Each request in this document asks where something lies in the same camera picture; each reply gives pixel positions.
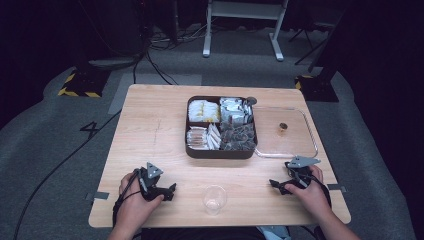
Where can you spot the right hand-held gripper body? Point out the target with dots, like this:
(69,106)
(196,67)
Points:
(300,173)

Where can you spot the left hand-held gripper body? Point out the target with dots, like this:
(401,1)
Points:
(149,186)

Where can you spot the person's right hand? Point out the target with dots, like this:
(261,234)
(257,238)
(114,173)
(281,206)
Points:
(310,196)

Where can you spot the person's left hand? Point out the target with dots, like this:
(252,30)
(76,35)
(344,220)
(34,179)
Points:
(133,208)

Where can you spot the clear lid with knob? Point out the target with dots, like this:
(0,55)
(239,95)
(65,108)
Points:
(293,143)

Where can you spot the grey tape strip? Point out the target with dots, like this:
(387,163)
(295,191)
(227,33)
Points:
(100,195)
(336,188)

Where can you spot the clear plastic cup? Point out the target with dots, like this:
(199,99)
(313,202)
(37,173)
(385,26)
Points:
(214,199)

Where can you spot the person's light blue clothing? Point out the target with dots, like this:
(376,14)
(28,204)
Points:
(275,233)

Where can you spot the person's dark clothing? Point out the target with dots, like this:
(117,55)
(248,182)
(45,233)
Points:
(200,234)

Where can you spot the pile of clear wrapped packets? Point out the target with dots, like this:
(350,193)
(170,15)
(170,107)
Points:
(196,137)

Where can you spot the brown compartment box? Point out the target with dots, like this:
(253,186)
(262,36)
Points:
(220,154)

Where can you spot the pile of dark patterned packets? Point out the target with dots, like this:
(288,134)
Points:
(238,136)

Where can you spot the pile of white stick packets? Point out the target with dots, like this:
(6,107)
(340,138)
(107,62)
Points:
(214,136)

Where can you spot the pile of white yellow packets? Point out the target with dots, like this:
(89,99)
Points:
(203,111)

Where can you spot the pile of silver packets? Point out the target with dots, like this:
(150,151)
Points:
(235,110)

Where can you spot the black stand base striped tape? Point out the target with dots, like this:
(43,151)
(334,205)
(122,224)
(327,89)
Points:
(316,90)
(85,85)

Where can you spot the round grey capsule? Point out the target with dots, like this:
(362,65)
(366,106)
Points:
(251,100)

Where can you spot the black tripod stand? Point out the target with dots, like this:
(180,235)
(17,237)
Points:
(310,43)

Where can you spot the white metal stand frame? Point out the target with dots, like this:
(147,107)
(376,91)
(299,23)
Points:
(245,10)

